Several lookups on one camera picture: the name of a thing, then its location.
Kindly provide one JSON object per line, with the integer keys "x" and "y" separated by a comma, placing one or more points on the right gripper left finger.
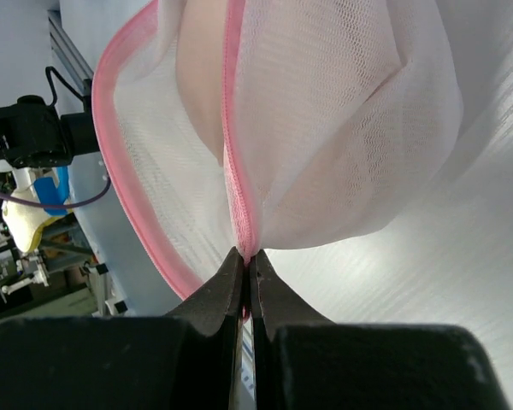
{"x": 185, "y": 359}

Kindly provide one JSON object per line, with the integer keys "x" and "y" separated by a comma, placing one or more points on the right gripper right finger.
{"x": 303, "y": 360}

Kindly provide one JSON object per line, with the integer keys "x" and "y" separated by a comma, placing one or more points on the pink trimmed mesh laundry bag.
{"x": 334, "y": 115}

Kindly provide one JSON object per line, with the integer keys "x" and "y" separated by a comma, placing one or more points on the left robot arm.
{"x": 33, "y": 134}

